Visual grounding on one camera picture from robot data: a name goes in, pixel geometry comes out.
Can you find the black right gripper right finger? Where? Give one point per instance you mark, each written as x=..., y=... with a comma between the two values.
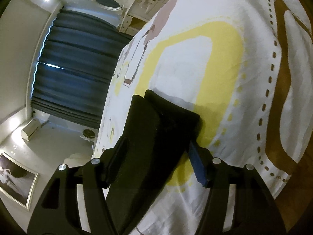
x=255, y=211

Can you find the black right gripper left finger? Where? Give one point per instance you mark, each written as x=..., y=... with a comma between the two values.
x=73, y=202

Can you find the black pants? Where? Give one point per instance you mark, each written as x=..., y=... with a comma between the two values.
x=156, y=134

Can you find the framed wedding photo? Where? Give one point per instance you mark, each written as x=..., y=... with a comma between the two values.
x=17, y=181

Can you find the white air conditioner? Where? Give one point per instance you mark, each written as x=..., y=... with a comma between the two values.
x=29, y=129

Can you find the dark blue curtain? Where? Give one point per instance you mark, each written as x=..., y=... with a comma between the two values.
x=75, y=67

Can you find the patterned white bed sheet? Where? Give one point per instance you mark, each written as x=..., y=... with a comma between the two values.
x=245, y=67

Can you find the white oval vanity mirror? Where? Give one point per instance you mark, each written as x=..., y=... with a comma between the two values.
x=110, y=5

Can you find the white dressing table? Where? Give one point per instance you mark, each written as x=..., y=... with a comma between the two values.
x=139, y=13

